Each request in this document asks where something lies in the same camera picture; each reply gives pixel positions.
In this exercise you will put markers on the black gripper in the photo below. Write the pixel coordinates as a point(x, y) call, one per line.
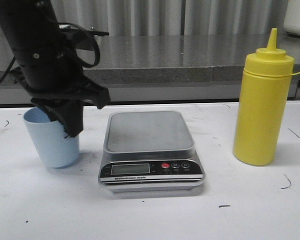
point(51, 63)

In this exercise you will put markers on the light blue plastic cup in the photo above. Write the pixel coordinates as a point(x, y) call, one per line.
point(55, 147)

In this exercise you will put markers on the yellow squeeze bottle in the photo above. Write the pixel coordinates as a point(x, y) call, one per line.
point(266, 80)

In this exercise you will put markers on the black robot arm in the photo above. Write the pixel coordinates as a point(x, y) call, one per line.
point(17, 14)

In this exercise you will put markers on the silver digital kitchen scale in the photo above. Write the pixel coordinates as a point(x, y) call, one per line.
point(149, 151)

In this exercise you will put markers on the grey stone counter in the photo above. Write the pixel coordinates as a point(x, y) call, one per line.
point(148, 69)

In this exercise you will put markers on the white appliance on counter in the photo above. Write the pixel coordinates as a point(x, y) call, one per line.
point(291, 23)

